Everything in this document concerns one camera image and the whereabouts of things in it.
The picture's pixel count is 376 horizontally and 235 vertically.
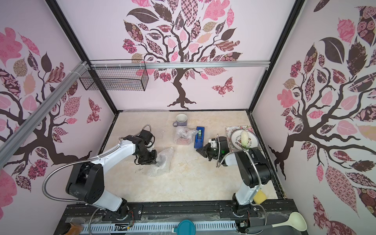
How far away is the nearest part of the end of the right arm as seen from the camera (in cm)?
75

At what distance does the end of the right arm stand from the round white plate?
0.20 meters

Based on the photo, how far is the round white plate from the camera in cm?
100
